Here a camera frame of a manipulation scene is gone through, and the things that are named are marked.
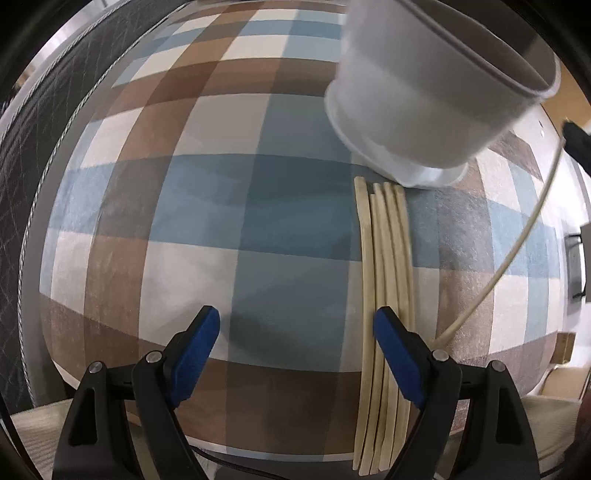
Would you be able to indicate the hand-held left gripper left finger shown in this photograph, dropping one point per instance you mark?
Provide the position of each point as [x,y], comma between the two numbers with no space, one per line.
[205,330]

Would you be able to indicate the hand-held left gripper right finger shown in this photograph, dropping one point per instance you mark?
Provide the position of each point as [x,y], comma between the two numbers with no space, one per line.
[392,341]

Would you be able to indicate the bundle of wooden chopsticks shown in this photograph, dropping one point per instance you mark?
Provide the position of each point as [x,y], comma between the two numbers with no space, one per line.
[383,258]

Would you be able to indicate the white utensil holder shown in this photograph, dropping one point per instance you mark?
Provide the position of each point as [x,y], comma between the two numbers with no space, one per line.
[415,92]

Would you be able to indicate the checked tablecloth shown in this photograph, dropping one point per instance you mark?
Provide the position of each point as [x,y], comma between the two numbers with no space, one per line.
[184,207]

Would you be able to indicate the cardboard box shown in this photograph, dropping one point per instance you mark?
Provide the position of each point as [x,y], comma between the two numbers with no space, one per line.
[561,364]

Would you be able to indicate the black object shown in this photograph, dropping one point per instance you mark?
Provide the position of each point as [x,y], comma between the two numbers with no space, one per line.
[579,143]

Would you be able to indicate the black metal frame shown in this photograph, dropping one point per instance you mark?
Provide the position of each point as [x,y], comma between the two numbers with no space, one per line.
[575,265]

